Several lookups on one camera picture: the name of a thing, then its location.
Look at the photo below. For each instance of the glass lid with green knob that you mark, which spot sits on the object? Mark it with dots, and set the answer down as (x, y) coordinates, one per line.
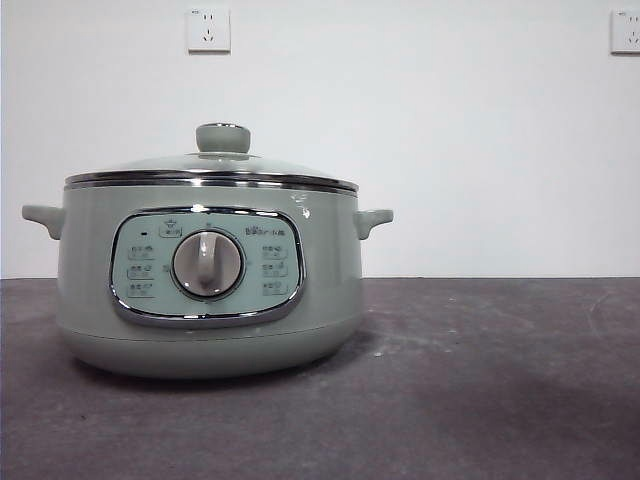
(223, 139)

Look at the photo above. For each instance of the pale green electric pot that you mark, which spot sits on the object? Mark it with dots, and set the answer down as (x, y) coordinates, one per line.
(325, 280)

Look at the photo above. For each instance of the white wall socket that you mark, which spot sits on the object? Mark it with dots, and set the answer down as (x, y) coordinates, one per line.
(209, 31)
(627, 32)

